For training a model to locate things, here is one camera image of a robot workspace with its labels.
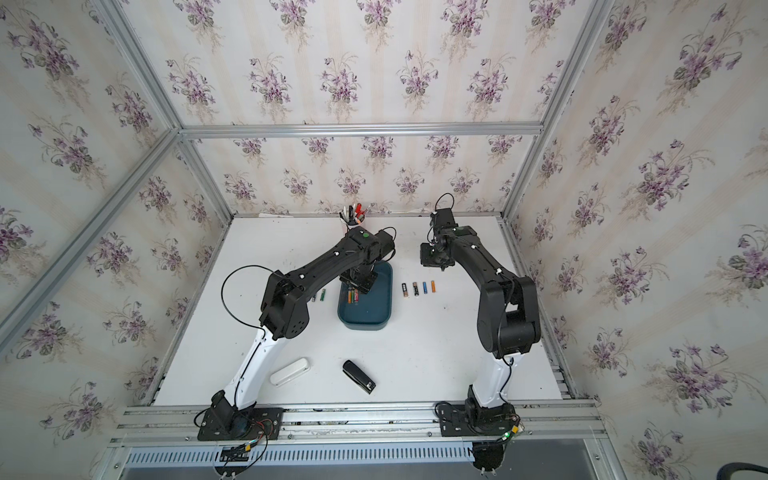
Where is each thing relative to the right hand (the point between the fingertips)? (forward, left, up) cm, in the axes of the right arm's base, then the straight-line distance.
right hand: (431, 259), depth 94 cm
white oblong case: (-34, +40, -6) cm, 52 cm away
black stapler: (-34, +22, -7) cm, 41 cm away
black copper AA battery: (-6, +8, -10) cm, 14 cm away
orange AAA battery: (-4, -1, -10) cm, 11 cm away
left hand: (-9, +22, -5) cm, 25 cm away
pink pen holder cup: (+16, +29, -1) cm, 33 cm away
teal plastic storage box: (-14, +18, -7) cm, 24 cm away
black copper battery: (-6, +4, -10) cm, 13 cm away
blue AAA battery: (-6, +1, -10) cm, 12 cm away
